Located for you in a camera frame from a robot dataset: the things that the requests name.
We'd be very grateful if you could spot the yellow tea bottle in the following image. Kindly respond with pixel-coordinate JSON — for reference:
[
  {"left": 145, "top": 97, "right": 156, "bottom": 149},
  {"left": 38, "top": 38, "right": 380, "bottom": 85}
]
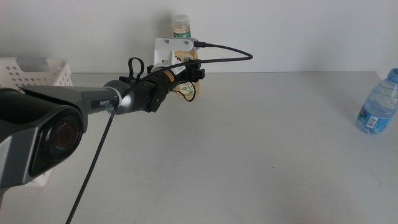
[{"left": 172, "top": 14, "right": 200, "bottom": 98}]

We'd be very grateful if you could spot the clear water bottle blue cap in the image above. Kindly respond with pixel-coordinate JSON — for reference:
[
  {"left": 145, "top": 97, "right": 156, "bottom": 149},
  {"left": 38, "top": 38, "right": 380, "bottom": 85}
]
[{"left": 356, "top": 68, "right": 398, "bottom": 135}]

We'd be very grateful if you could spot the white perforated plastic basket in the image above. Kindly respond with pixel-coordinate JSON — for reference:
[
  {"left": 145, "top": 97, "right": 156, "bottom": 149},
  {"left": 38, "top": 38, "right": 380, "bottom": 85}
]
[{"left": 0, "top": 56, "right": 73, "bottom": 187}]

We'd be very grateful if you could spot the black cable strap loop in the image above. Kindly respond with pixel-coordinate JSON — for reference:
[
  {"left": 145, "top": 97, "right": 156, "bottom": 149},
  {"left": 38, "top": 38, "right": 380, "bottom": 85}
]
[{"left": 127, "top": 57, "right": 146, "bottom": 82}]

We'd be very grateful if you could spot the thin black wire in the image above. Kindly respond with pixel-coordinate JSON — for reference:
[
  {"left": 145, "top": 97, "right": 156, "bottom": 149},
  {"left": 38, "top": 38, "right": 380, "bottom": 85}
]
[{"left": 172, "top": 81, "right": 197, "bottom": 103}]

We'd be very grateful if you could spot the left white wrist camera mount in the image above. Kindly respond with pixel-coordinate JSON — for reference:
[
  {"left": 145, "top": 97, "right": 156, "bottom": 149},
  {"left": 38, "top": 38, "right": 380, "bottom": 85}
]
[{"left": 153, "top": 37, "right": 200, "bottom": 75}]

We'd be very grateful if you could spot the black braided camera cable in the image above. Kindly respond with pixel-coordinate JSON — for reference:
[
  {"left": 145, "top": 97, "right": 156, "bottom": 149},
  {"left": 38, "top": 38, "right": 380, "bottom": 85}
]
[{"left": 64, "top": 40, "right": 254, "bottom": 224}]

